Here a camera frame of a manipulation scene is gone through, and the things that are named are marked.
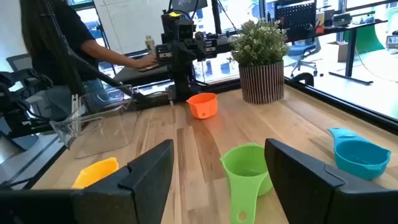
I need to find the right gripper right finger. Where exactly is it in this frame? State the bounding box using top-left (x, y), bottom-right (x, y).
top-left (264, 138), bottom-right (398, 224)

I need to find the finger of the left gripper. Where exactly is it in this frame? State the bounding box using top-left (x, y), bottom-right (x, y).
top-left (203, 39), bottom-right (218, 60)
top-left (155, 44), bottom-right (172, 65)

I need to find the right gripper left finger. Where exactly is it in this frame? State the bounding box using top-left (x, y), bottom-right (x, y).
top-left (0, 139), bottom-right (175, 224)

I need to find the yellow measuring cup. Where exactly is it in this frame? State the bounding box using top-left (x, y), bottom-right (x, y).
top-left (71, 157), bottom-right (120, 190)

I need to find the orange measuring cup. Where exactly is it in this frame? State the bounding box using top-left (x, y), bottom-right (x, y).
top-left (185, 92), bottom-right (218, 120)

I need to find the teal measuring cup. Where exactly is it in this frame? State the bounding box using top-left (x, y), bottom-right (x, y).
top-left (328, 126), bottom-right (392, 180)

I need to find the clear plastic basket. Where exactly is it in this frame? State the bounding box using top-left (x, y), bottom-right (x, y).
top-left (49, 84), bottom-right (137, 159)

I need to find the small pale bottle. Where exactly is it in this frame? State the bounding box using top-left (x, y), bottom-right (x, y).
top-left (144, 34), bottom-right (156, 55)

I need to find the grey desk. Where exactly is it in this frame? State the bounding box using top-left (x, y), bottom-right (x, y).
top-left (113, 63), bottom-right (170, 84)

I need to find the whiteboard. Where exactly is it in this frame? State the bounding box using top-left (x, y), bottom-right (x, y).
top-left (93, 0), bottom-right (170, 55)

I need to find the dark monitor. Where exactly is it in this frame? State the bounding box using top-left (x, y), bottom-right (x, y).
top-left (172, 0), bottom-right (208, 13)

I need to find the potted plant striped pot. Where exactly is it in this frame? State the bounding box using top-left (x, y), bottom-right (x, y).
top-left (229, 18), bottom-right (290, 105)

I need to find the blue office chair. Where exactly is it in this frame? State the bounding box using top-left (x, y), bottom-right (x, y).
top-left (285, 40), bottom-right (321, 78)

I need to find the black pegboard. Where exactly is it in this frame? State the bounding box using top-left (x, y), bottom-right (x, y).
top-left (275, 1), bottom-right (318, 30)

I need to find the person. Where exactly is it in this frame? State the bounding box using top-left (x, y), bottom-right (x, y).
top-left (19, 0), bottom-right (158, 121)

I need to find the cardboard box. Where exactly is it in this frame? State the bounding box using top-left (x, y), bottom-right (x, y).
top-left (328, 40), bottom-right (349, 63)

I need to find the black standing desk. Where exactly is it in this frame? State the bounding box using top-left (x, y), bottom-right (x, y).
top-left (279, 19), bottom-right (389, 85)

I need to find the black equipment rig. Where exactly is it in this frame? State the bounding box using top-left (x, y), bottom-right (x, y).
top-left (0, 68), bottom-right (53, 139)

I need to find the green panel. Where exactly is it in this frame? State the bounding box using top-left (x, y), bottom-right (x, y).
top-left (343, 24), bottom-right (386, 54)

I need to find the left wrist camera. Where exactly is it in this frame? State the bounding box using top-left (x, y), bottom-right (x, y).
top-left (175, 19), bottom-right (196, 40)

